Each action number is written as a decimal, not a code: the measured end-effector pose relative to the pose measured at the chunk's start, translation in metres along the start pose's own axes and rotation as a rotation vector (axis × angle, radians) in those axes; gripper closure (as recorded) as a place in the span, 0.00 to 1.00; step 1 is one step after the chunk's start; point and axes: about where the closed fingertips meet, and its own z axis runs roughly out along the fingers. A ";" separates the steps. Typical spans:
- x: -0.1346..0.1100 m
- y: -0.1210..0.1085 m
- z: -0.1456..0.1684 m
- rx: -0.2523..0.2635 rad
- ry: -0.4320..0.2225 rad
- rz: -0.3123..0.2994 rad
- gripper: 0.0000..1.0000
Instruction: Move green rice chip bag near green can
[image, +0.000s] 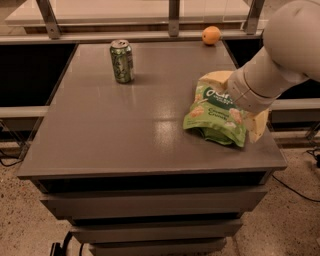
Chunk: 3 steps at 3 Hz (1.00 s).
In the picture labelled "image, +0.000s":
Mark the metal railing frame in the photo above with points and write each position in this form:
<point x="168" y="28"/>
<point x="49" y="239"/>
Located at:
<point x="98" y="21"/>

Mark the green soda can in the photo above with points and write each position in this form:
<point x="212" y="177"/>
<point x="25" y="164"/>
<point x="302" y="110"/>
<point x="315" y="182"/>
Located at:
<point x="122" y="61"/>

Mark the orange fruit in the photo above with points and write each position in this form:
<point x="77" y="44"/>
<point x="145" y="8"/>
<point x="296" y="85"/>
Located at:
<point x="211" y="35"/>

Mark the green rice chip bag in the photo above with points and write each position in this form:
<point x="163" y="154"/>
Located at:
<point x="215" y="116"/>

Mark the grey drawer cabinet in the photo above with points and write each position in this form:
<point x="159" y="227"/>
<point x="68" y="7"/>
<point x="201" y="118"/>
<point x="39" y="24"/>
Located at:
<point x="115" y="161"/>

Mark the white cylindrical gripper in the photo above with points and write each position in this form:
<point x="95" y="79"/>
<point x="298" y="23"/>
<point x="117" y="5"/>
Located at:
<point x="242" y="90"/>

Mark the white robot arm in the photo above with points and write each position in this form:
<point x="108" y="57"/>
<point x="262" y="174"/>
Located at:
<point x="290" y="56"/>

